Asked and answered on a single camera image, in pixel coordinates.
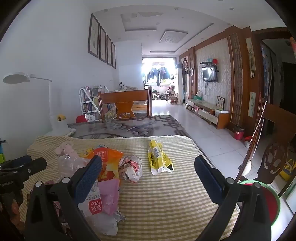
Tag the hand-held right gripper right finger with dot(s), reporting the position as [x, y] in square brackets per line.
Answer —
[208, 180]

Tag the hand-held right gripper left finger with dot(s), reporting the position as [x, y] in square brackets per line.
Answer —
[89, 176]

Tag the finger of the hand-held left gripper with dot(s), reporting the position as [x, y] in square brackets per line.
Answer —
[23, 160]
[37, 165]

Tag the orange snack bag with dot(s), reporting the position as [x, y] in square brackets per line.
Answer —
[108, 162]

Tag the clear plastic bag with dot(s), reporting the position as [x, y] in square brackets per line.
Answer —
[67, 162]

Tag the pink plastic bag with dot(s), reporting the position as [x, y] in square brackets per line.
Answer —
[108, 197]

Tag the white printed packet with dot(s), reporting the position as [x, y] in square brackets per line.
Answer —
[92, 205]

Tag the red white wrapper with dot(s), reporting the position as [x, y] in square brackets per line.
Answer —
[130, 169]

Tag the white paper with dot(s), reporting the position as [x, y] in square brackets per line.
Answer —
[108, 224]

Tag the yellow wrapper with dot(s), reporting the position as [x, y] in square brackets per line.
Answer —
[157, 157]

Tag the red basin green rim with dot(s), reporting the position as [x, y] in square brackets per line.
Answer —
[270, 204]

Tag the person's left hand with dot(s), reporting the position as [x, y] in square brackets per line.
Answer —
[16, 206]

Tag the blue plastic toy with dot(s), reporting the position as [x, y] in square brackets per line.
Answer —
[1, 148]

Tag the yellow checked tablecloth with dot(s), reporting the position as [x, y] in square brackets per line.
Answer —
[161, 197]

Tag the white cup with yellow toy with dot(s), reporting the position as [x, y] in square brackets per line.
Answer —
[61, 122]

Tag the small red white bucket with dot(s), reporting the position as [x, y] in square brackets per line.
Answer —
[248, 142]

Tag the red bag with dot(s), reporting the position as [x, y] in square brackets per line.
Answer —
[81, 118]

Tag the grey patterned table cover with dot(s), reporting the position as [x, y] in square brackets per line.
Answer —
[129, 129]

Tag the white desk lamp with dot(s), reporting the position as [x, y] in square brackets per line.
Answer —
[49, 104]

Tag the wooden television cabinet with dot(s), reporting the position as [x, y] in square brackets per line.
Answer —
[208, 113]

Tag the white beaded strip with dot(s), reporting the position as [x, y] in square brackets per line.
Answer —
[255, 132]

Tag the framed star picture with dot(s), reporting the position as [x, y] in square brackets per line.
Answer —
[220, 102]

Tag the yellow toy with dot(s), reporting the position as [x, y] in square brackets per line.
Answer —
[286, 171]

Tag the wooden dining chair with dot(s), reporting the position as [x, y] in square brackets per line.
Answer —
[124, 97]

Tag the small wooden chair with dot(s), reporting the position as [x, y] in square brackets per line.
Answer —
[173, 97]

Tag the panda plush toy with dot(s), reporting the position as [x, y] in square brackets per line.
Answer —
[121, 87]

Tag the carved wooden chair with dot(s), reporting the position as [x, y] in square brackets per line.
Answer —
[277, 111]

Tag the white balance bike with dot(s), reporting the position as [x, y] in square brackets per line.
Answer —
[157, 96]

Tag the white standing air conditioner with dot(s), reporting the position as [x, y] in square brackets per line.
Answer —
[180, 83]

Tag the hanging dark clothes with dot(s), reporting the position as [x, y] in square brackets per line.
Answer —
[158, 73]

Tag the square ceiling light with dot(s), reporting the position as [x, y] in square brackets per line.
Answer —
[173, 36]

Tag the short wall scroll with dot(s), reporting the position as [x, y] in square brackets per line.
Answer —
[252, 104]

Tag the wall television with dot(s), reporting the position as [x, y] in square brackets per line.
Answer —
[210, 74]

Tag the round wall mirror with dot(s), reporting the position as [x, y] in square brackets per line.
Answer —
[191, 71]

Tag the framed wall picture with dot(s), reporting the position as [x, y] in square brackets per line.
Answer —
[113, 55]
[103, 44]
[109, 49]
[93, 34]

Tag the blue wall poster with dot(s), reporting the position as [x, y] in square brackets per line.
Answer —
[266, 67]

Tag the long wall scroll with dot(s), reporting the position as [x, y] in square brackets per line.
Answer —
[250, 56]

